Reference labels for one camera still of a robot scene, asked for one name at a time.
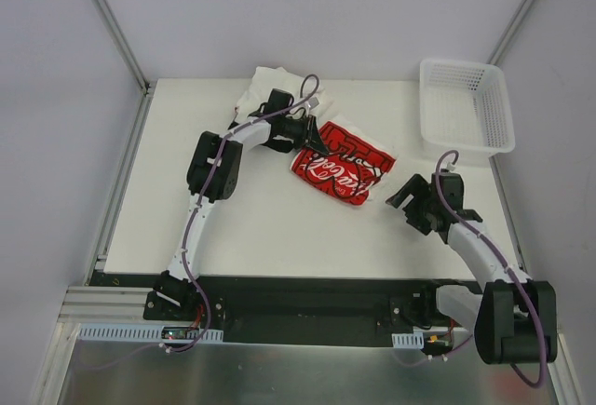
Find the white t shirt red print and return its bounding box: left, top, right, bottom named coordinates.
left=290, top=115, right=397, bottom=207

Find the aluminium side rail right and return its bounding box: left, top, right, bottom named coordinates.
left=489, top=155, right=527, bottom=270

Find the white slotted cable duct right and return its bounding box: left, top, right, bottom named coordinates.
left=391, top=330, right=467, bottom=350

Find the white slotted cable duct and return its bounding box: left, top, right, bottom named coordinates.
left=391, top=330, right=467, bottom=350
left=78, top=324, right=202, bottom=344

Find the white plastic basket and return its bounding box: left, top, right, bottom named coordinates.
left=419, top=59, right=516, bottom=166

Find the aluminium frame post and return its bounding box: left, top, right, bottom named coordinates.
left=91, top=0, right=151, bottom=94
left=486, top=0, right=539, bottom=67

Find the black t shirt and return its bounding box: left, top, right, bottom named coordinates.
left=228, top=116, right=294, bottom=154

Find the aluminium frame post right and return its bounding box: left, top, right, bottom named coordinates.
left=486, top=0, right=539, bottom=67

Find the aluminium frame post left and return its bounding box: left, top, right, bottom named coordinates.
left=91, top=0, right=151, bottom=94

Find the aluminium front rail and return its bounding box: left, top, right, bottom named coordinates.
left=59, top=285, right=155, bottom=327

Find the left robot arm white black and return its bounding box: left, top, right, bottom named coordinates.
left=154, top=88, right=328, bottom=320

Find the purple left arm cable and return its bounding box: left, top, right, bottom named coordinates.
left=179, top=74, right=321, bottom=331

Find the white slotted cable duct left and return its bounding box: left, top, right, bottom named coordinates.
left=78, top=324, right=202, bottom=344

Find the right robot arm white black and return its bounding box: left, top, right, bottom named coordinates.
left=386, top=170, right=558, bottom=365

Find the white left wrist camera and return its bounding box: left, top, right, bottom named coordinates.
left=305, top=98, right=319, bottom=110

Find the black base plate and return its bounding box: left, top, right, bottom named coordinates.
left=142, top=274, right=471, bottom=345

